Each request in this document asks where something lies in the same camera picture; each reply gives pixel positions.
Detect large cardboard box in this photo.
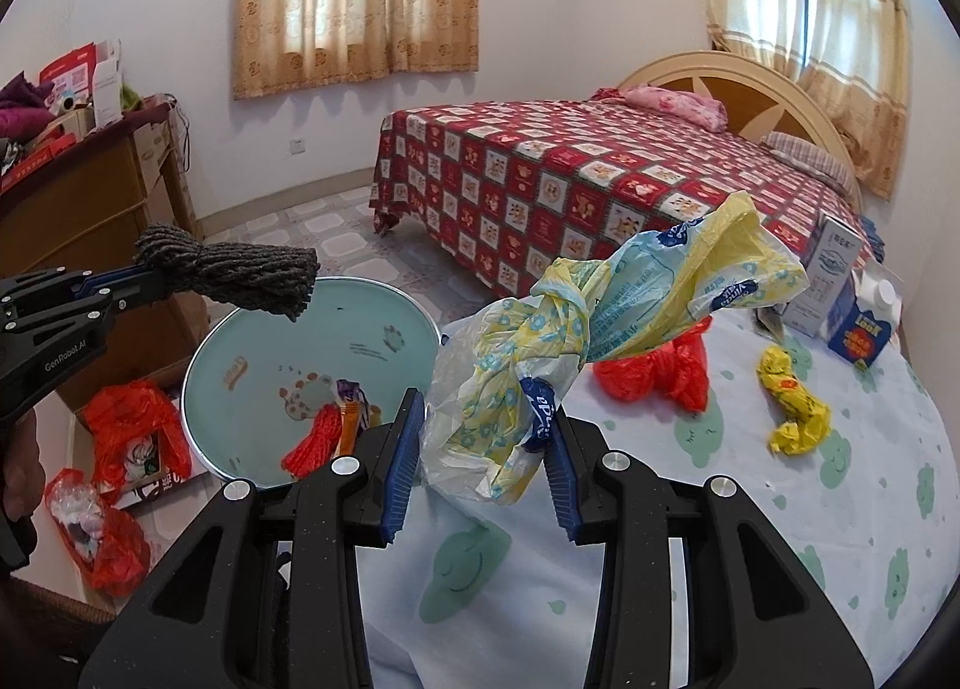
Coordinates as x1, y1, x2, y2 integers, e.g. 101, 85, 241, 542
131, 122, 185, 210

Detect bed with red checkered cover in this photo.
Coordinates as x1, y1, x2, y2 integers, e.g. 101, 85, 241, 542
371, 96, 878, 300

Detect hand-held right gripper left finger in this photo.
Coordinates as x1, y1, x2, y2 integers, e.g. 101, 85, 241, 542
79, 387, 427, 689

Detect red bag with box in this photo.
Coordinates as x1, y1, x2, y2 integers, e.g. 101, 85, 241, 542
81, 381, 192, 502

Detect flat red box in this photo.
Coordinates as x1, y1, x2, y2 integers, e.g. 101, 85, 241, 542
0, 134, 80, 191

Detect tall white box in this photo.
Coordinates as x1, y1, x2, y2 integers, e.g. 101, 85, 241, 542
91, 61, 125, 129

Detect yellow knotted plastic bag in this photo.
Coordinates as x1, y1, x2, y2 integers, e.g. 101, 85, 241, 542
756, 346, 835, 457

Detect wooden cabinet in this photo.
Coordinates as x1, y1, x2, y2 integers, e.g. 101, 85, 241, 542
0, 100, 211, 412

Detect white blue carton box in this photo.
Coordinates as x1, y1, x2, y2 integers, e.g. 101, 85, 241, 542
780, 215, 863, 339

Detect thin cable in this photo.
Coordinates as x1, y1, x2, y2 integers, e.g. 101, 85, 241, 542
169, 100, 192, 172

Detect red bag with white scraps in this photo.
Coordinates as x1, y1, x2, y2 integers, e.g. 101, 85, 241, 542
43, 468, 151, 596

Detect blue red milk carton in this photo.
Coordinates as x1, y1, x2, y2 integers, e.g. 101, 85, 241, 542
825, 261, 905, 369

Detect small beige cardboard box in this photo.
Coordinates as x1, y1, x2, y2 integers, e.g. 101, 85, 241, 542
45, 107, 95, 142

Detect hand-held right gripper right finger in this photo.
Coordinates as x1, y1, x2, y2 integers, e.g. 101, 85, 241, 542
541, 413, 875, 689

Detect orange snack wrapper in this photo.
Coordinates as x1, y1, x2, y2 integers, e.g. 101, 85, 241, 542
336, 400, 368, 461

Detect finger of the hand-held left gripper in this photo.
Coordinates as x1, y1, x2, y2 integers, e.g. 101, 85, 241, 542
73, 261, 157, 290
96, 280, 172, 313

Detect purple cloth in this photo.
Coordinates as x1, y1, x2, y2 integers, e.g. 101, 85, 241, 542
0, 77, 57, 139

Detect person's left hand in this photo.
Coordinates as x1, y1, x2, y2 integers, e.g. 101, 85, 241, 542
0, 408, 44, 529

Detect open red box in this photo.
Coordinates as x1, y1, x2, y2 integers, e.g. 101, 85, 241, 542
37, 41, 121, 97

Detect long beige curtain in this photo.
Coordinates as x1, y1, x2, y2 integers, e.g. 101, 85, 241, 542
697, 0, 912, 201

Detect printed cardboard box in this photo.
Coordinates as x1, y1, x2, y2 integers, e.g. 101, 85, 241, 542
120, 434, 192, 506

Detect wide beige curtain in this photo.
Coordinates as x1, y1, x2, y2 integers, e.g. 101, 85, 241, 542
231, 0, 481, 101

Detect pink pillow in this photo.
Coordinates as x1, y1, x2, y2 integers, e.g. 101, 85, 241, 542
589, 83, 727, 130

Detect beige wooden headboard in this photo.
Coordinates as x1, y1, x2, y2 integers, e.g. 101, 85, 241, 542
615, 51, 863, 199

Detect large red plastic bag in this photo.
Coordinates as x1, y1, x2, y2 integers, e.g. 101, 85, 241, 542
592, 317, 712, 412

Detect teal round basin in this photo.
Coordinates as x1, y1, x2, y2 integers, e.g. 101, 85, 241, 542
181, 276, 443, 491

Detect yellow floral printed plastic bag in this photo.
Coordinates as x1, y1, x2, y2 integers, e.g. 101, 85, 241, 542
420, 190, 809, 506

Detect red orange bags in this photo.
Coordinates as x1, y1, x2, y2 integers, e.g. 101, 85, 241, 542
281, 404, 344, 480

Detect grey knitted cloth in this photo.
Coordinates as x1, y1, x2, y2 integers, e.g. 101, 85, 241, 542
133, 224, 320, 322

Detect plaid pillow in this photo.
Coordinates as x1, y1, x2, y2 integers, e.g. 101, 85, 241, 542
761, 131, 856, 184

